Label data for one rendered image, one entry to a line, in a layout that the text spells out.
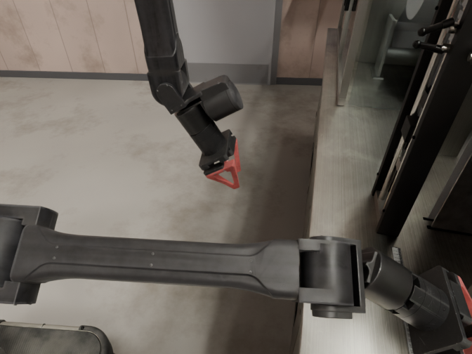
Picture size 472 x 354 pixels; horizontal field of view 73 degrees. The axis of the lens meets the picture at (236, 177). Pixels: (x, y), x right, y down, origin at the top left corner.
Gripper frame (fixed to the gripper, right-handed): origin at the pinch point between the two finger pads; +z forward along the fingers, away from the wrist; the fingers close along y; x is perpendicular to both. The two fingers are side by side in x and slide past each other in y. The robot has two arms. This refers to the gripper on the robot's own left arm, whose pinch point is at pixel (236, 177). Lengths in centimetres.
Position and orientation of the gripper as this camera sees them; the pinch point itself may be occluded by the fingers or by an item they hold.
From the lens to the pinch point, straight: 72.3
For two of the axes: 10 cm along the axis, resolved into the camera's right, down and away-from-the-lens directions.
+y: 0.7, -6.3, 7.8
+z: 4.9, 7.0, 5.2
